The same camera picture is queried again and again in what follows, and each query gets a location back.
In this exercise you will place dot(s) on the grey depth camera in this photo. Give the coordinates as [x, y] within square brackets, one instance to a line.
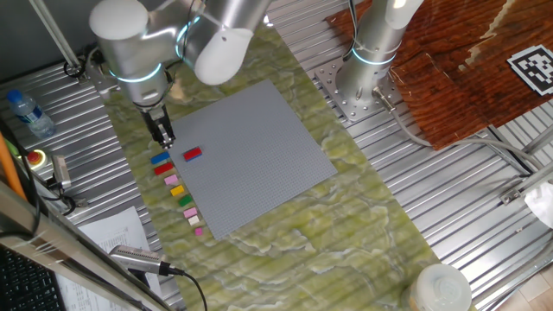
[138, 259]

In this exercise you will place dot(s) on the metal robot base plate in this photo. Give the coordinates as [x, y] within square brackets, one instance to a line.
[330, 82]

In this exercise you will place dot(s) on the black keyboard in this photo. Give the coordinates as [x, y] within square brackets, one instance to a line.
[26, 285]

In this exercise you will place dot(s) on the black white fiducial marker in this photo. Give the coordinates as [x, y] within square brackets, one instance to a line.
[535, 69]

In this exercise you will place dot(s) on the red emergency stop button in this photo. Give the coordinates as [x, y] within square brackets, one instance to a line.
[34, 157]

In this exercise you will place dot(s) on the printed paper sheet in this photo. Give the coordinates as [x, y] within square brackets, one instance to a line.
[116, 233]

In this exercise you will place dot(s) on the green marble pattern mat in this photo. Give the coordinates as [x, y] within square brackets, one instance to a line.
[302, 259]

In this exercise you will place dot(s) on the tiny pink Lego brick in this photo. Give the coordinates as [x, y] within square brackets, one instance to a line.
[198, 231]

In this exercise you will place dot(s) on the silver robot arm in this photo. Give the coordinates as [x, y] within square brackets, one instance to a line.
[129, 56]

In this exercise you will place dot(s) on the yellow Lego brick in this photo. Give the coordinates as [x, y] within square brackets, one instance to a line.
[177, 190]

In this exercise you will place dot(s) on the cream Lego brick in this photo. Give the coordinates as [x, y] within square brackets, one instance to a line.
[194, 220]

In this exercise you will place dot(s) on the white plastic jar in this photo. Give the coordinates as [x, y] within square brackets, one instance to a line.
[440, 289]

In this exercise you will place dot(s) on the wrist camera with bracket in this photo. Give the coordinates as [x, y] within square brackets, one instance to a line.
[101, 78]

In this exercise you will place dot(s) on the red long Lego brick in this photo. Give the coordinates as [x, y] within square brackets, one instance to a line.
[163, 168]
[192, 153]

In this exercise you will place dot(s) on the green Lego brick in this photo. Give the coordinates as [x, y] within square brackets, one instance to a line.
[186, 200]

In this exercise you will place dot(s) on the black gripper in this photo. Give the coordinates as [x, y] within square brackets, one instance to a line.
[156, 123]

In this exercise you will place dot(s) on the aluminium frame profile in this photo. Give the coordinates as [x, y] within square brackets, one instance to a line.
[535, 179]

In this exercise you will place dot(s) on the slanted aluminium pole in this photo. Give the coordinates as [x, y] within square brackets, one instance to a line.
[54, 30]

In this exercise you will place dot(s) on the small grey box device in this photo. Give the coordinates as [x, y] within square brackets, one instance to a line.
[60, 170]

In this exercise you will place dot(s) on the grey Lego baseplate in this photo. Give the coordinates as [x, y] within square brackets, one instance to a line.
[259, 164]

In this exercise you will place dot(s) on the aluminium frame bar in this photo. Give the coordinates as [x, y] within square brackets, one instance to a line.
[52, 246]

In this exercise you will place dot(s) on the white cloth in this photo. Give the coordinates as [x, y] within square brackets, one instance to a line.
[542, 203]

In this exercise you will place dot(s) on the orange pole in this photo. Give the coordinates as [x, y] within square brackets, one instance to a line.
[8, 168]

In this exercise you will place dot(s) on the clear plastic water bottle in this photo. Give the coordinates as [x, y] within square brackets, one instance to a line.
[30, 114]

